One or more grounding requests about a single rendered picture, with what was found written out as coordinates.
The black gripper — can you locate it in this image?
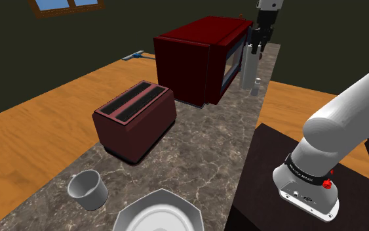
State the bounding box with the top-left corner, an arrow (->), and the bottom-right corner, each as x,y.
251,8 -> 279,54

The tall white bottle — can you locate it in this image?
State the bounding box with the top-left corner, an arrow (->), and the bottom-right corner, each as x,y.
241,43 -> 263,91

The small grey shaker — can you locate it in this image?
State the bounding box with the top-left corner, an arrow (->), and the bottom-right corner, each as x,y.
250,77 -> 262,96

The dark red microwave oven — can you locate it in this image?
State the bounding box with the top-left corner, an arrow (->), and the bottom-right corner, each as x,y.
153,16 -> 254,109

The blue grey squeegee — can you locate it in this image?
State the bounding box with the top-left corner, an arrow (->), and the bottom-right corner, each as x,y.
121,49 -> 157,62

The dark robot stand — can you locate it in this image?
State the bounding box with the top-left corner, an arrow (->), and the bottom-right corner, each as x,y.
223,122 -> 369,231

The dark red toaster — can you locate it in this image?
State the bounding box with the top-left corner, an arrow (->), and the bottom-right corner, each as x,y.
91,80 -> 178,166

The brown framed window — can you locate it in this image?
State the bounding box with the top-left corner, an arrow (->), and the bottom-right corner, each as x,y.
27,0 -> 106,19

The white octagonal plate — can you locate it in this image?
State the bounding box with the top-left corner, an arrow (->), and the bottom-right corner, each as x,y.
112,188 -> 204,231

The white mug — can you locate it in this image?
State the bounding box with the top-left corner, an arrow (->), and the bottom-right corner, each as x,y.
67,169 -> 109,211

